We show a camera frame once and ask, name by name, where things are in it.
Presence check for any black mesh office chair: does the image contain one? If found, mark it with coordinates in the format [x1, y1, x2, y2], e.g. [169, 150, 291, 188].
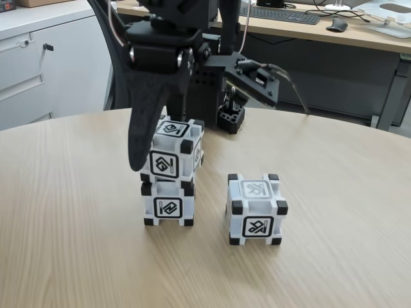
[86, 0, 136, 112]

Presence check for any cardboard box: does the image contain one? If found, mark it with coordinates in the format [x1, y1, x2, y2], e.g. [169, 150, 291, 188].
[19, 0, 89, 8]

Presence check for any white drawer cabinet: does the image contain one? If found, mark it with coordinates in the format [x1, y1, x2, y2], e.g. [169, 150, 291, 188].
[0, 4, 113, 131]

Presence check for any white cube with diamond symbol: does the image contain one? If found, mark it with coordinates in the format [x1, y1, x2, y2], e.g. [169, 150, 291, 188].
[139, 115, 206, 184]

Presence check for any white round lamp base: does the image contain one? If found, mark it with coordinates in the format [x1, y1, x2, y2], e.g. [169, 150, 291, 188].
[324, 0, 353, 12]

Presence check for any silver laptop stand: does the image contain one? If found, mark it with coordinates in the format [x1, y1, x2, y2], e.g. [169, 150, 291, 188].
[351, 1, 411, 39]

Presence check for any white cube with zigzag symbol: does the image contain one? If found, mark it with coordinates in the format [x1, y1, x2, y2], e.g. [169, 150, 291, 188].
[140, 179, 196, 227]

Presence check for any wooden office desk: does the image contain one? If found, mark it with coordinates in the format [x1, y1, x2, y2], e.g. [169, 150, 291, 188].
[117, 0, 411, 132]

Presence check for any black keyboard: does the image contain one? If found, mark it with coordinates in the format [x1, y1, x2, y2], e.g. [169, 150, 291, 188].
[239, 6, 322, 26]

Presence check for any white cube with crossed symbol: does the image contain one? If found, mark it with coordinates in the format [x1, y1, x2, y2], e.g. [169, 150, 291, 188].
[225, 173, 289, 247]

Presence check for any gripper camera module with mount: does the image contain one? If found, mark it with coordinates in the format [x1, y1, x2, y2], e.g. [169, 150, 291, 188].
[205, 53, 280, 108]

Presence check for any dark computer mouse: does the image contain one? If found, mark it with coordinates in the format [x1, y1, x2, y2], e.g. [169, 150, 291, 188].
[326, 16, 349, 33]

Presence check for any white red servo cable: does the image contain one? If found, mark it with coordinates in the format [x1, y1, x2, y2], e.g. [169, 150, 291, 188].
[107, 0, 127, 49]

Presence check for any grey camera cable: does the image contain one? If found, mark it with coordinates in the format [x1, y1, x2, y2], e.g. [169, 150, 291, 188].
[266, 63, 311, 116]

